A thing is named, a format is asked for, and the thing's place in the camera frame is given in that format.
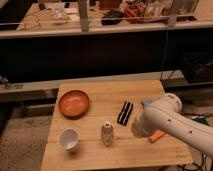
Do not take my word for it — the translucent white end effector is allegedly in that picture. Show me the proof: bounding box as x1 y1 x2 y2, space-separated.
131 114 147 137

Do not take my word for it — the small white bottle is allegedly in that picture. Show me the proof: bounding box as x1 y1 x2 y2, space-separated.
101 121 114 146

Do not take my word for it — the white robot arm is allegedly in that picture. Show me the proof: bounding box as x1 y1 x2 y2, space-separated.
133 93 213 159

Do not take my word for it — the black striped rectangular block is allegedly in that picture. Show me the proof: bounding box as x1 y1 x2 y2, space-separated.
117 101 133 126

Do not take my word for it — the black power box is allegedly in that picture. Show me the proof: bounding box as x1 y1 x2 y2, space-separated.
193 116 209 126

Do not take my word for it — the white cup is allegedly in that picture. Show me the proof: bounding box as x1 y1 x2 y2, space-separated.
58 128 79 152

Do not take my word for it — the black bag on shelf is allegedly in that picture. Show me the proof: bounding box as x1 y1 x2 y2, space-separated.
101 10 123 25

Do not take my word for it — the black cable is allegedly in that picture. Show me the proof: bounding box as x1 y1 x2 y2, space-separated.
176 113 213 171

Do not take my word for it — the metal clamp bracket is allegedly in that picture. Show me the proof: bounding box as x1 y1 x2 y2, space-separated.
0 75 23 90

